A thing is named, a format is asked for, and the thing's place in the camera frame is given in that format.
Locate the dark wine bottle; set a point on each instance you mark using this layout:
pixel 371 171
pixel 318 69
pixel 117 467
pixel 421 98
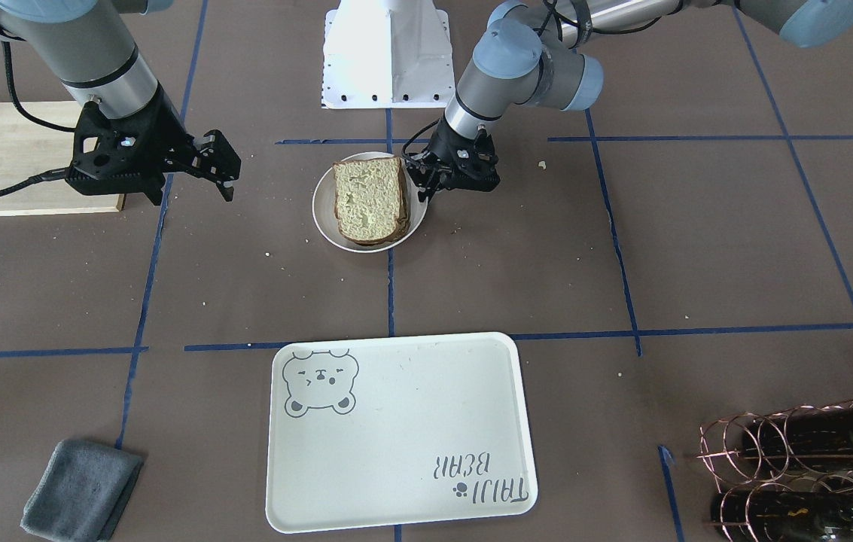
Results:
pixel 814 440
pixel 772 512

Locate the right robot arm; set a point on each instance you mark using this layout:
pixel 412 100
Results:
pixel 87 45

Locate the dark wine bottle lower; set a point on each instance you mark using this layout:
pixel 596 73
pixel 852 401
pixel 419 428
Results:
pixel 772 512

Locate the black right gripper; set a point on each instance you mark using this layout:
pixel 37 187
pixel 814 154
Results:
pixel 165 129

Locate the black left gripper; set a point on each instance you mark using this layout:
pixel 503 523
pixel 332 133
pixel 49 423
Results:
pixel 443 144

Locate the white bear serving tray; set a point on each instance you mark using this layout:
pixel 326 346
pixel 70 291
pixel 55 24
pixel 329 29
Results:
pixel 397 430

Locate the copper wire bottle rack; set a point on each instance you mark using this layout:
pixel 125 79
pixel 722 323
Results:
pixel 721 453

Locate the white round plate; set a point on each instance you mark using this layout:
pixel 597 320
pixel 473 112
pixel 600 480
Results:
pixel 326 222

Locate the bread slice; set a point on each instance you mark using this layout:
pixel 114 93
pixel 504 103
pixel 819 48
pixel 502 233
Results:
pixel 382 214
pixel 345 205

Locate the grey folded cloth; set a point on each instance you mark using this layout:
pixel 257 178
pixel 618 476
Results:
pixel 83 492

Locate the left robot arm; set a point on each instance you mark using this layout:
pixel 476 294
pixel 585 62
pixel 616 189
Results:
pixel 529 55

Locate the dark wine bottle upper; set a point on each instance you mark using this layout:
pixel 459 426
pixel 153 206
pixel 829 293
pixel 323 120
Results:
pixel 814 440

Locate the wooden cutting board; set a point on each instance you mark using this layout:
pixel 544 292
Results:
pixel 26 150

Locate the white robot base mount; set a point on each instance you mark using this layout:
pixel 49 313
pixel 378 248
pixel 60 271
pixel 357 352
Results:
pixel 386 54

